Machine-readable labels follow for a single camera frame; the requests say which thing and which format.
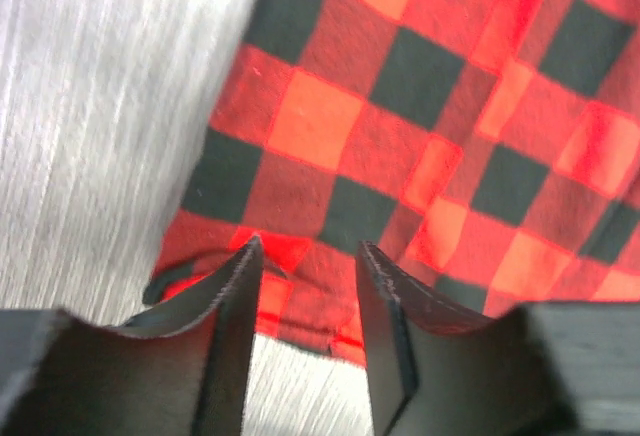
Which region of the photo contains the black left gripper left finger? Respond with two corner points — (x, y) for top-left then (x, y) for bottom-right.
(1, 237), (263, 436)

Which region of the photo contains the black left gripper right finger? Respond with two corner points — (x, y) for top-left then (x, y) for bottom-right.
(356, 242), (639, 436)

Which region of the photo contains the red black plaid shirt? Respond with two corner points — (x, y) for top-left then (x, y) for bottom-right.
(143, 0), (639, 363)

